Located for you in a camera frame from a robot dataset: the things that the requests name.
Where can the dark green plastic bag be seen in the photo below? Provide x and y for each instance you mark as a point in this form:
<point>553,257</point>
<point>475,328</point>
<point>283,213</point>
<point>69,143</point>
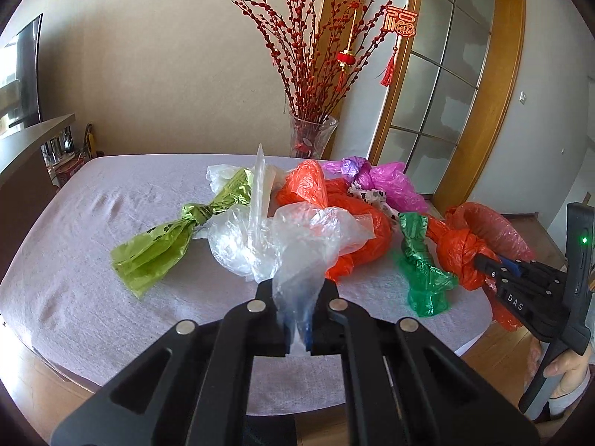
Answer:
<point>418,260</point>

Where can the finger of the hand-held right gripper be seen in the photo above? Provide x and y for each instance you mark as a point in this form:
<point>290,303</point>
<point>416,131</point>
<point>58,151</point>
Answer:
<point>495,265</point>
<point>511,299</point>

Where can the person's right hand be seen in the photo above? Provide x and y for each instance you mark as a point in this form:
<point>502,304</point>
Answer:
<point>569,367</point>

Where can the clear plastic bag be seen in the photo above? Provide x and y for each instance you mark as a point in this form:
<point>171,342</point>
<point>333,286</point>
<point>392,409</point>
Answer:
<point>232,244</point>
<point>316,237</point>

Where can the glass vase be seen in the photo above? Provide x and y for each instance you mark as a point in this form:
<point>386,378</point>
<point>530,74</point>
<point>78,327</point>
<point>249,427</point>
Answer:
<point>309,137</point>

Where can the person's right forearm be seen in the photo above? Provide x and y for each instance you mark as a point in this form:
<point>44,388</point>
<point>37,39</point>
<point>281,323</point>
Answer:
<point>567,404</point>

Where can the television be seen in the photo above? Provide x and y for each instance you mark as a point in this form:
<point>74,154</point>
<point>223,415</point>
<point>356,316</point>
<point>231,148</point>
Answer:
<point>25,79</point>

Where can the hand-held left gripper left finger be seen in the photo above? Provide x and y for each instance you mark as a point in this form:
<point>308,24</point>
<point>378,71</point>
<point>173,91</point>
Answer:
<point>267,318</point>

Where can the red berry branches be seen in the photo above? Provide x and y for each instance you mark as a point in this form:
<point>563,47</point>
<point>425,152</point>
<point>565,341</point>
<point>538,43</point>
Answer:
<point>307,51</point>

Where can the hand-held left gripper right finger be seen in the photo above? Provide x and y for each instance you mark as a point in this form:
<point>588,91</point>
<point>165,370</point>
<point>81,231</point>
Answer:
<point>326,323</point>

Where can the red lantern ornament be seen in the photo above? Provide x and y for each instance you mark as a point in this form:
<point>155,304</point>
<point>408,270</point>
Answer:
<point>345,58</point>

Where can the wooden glass door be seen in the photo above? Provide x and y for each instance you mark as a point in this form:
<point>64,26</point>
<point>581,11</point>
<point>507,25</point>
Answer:
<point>432,79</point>

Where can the olive green plastic bag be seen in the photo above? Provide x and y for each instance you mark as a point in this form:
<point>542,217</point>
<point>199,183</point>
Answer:
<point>153,246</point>

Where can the spotted white plastic bag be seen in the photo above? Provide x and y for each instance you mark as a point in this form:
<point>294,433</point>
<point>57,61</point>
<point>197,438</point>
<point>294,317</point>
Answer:
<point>372,195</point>

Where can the red knot tassel ornament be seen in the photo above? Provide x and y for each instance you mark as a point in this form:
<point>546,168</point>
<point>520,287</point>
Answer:
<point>399,21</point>

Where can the red bin liner bag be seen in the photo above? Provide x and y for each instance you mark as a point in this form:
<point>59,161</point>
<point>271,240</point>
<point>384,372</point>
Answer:
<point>506,232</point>

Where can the red box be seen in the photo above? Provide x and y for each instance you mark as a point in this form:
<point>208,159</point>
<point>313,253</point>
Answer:
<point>69,168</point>

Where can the lilac table cloth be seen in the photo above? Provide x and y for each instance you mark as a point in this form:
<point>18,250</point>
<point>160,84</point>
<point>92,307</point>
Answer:
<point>93,204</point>

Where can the orange-red plastic bag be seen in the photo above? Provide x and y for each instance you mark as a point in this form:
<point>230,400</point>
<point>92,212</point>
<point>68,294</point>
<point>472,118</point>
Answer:
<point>367,237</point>
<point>453,251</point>

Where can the wooden television cabinet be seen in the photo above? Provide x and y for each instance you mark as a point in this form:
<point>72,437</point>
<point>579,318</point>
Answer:
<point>25,167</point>

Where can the magenta plastic bag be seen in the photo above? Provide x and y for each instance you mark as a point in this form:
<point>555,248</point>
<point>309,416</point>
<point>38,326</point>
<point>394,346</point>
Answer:
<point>395,186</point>

